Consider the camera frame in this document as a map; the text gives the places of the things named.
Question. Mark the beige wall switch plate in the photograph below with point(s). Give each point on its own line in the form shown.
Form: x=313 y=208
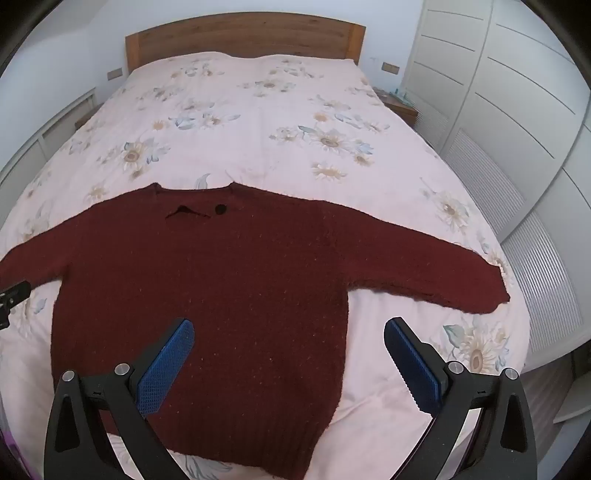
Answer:
x=115 y=73
x=390 y=68

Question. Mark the dark red knit sweater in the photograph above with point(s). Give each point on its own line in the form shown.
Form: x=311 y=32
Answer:
x=207 y=277

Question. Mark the wooden headboard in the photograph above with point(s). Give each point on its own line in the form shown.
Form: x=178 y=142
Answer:
x=240 y=39

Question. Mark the white panelled wardrobe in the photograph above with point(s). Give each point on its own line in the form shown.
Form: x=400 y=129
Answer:
x=508 y=92

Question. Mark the white low cabinet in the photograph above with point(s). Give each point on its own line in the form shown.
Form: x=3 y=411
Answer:
x=41 y=134

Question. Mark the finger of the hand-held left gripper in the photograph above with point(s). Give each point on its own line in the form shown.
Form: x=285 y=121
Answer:
x=11 y=300

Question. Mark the teal items on nightstand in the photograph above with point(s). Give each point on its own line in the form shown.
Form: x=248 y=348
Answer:
x=398 y=94

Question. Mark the wooden nightstand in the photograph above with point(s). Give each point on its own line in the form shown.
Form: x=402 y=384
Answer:
x=402 y=110

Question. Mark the pink floral bedspread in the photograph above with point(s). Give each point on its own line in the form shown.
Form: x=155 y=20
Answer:
x=277 y=115

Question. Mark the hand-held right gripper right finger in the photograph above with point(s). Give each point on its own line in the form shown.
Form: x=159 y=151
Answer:
x=412 y=364

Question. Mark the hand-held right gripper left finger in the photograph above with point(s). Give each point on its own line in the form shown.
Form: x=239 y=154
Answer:
x=166 y=364

